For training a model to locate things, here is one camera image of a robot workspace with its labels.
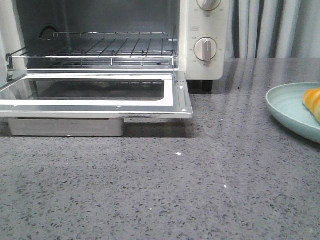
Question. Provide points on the glass oven door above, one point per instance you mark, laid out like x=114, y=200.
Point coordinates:
x=91, y=103

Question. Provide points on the golden croissant bread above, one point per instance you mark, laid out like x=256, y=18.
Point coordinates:
x=311, y=101

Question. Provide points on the black right oven foot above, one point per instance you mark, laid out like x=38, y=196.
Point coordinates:
x=207, y=85

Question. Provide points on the white Toshiba toaster oven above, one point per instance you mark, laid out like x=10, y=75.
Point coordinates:
x=23, y=21

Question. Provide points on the lower beige timer knob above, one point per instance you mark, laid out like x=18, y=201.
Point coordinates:
x=205, y=49

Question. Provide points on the upper beige control knob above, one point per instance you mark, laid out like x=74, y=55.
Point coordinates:
x=208, y=5

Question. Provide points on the light green plate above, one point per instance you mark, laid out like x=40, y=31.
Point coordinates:
x=285, y=102

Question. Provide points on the grey white curtain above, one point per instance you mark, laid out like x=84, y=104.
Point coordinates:
x=273, y=29

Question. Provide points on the metal wire oven rack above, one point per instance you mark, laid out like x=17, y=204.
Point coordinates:
x=98, y=50

